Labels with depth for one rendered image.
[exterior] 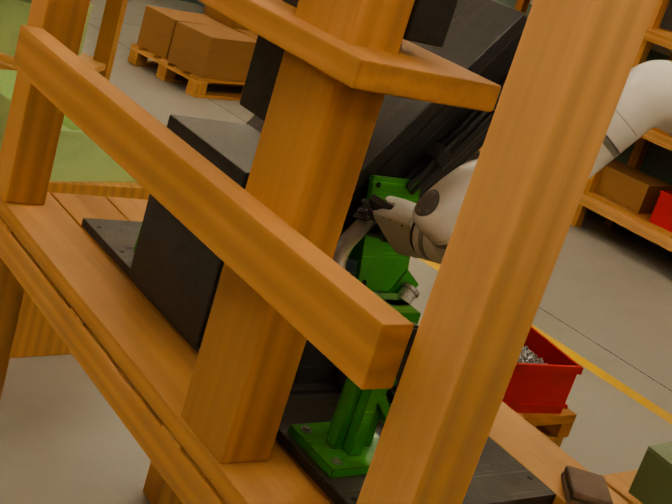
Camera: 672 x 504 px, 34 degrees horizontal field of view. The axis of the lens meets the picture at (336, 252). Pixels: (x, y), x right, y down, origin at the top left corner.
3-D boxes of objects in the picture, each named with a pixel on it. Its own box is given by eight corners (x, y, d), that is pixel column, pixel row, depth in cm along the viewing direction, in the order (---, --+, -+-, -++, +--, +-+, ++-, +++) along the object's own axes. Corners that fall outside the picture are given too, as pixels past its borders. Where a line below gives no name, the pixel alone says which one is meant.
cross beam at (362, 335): (34, 69, 229) (43, 28, 227) (392, 389, 135) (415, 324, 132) (11, 66, 226) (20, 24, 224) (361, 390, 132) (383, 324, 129)
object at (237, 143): (207, 278, 228) (250, 124, 217) (281, 349, 206) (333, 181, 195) (127, 275, 217) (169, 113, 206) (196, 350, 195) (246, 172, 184)
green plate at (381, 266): (377, 283, 210) (393, 175, 208) (405, 292, 204) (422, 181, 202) (329, 282, 203) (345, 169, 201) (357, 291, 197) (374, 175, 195)
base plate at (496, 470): (242, 235, 265) (245, 227, 265) (552, 503, 185) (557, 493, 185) (80, 225, 240) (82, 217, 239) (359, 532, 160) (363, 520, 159)
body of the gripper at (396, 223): (459, 242, 183) (415, 232, 192) (433, 197, 178) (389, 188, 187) (431, 273, 181) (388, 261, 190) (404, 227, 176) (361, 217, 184)
